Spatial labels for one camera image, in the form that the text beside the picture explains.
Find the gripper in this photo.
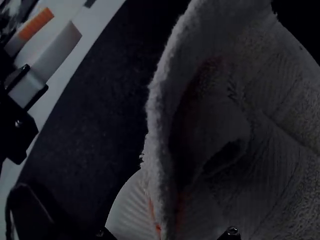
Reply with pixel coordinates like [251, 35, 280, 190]
[0, 49, 40, 166]

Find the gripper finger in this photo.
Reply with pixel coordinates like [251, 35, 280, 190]
[4, 20, 84, 109]
[95, 171, 164, 240]
[216, 225, 242, 240]
[4, 6, 55, 58]

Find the pale towel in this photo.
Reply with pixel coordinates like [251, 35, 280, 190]
[139, 0, 320, 240]

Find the black mat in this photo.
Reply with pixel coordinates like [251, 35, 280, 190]
[17, 0, 320, 232]

